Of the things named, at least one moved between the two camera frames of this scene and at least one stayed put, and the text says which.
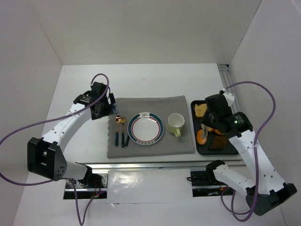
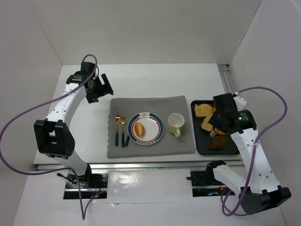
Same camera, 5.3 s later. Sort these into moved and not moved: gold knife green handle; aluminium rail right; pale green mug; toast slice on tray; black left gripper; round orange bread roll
Moved: black left gripper; round orange bread roll
Not moved: pale green mug; toast slice on tray; aluminium rail right; gold knife green handle
